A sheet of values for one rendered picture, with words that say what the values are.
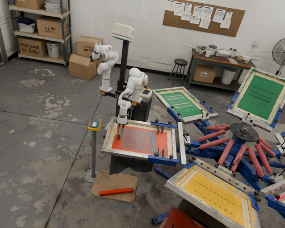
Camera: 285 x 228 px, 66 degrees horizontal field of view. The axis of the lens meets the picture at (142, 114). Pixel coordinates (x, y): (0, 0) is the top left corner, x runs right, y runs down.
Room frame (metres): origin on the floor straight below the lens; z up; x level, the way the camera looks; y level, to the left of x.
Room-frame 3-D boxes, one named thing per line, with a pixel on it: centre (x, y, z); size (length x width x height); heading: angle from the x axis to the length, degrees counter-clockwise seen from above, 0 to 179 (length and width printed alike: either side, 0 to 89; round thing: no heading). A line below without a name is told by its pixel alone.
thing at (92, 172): (1.94, 0.53, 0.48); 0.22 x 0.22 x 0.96; 2
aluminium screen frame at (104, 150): (1.84, -0.04, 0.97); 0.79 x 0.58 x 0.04; 92
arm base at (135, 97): (2.41, 0.12, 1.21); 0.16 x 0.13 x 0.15; 165
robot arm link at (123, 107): (1.87, 0.19, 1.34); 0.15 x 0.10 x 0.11; 172
